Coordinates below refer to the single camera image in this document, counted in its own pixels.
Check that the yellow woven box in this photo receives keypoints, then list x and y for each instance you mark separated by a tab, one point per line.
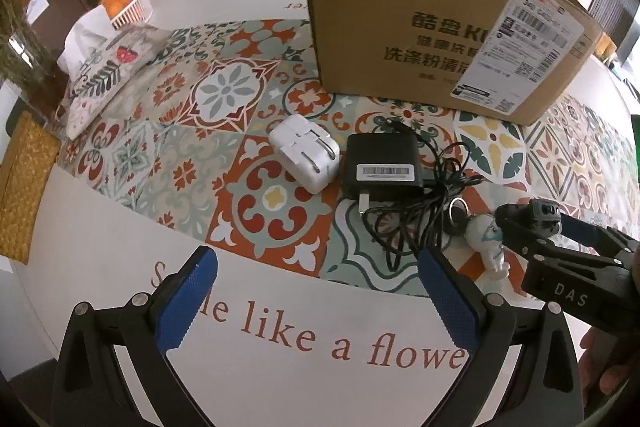
25	187

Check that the dark slatted wall panel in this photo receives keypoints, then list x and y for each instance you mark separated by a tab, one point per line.
617	2

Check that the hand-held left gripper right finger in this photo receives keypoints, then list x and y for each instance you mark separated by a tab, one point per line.
450	302

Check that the yellow bag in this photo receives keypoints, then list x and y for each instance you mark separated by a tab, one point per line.
606	48

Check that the white plug charger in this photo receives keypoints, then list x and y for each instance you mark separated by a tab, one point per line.
300	157

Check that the white fruit basket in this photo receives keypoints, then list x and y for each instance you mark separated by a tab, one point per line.
132	14

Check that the floral fabric tissue cover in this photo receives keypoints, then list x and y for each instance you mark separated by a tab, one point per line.
115	72

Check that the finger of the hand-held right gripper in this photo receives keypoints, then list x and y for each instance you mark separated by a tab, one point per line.
520	232
585	232

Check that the person's right hand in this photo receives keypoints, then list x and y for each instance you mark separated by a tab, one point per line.
612	362

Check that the brown cardboard box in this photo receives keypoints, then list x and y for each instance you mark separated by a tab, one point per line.
400	7

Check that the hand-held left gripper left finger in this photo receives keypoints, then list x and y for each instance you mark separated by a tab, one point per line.
185	302

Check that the black power adapter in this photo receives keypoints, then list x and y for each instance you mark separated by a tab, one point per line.
380	157

